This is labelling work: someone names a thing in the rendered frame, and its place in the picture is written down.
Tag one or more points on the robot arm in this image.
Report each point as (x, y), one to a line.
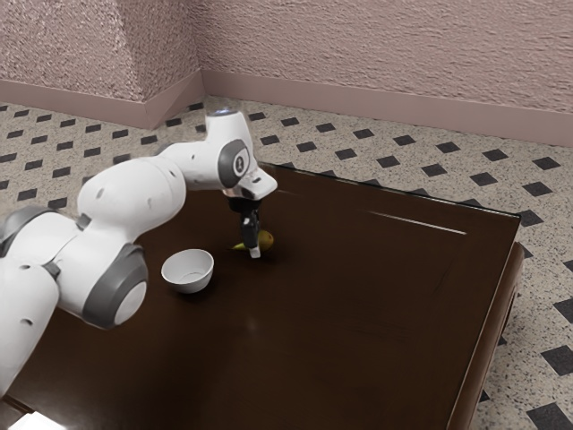
(130, 201)

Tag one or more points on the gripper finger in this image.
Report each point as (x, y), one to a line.
(250, 233)

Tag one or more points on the yellow green fruit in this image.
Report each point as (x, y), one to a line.
(267, 241)

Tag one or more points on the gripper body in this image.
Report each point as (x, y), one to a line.
(244, 206)

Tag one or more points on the white bowl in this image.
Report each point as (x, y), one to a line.
(188, 271)

